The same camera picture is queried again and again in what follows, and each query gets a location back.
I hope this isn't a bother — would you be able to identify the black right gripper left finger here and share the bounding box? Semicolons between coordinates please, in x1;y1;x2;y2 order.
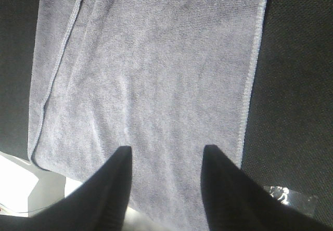
1;146;132;230

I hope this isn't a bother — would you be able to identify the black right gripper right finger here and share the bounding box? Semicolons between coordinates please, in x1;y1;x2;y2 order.
200;145;331;231

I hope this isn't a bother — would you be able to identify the grey towel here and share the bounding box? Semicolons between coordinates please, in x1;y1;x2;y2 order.
28;0;267;230

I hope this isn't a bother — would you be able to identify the right clear tape strip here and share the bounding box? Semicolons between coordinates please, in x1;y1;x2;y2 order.
263;186;318;217

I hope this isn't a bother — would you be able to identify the black table mat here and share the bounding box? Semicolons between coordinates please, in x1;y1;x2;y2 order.
1;0;332;223

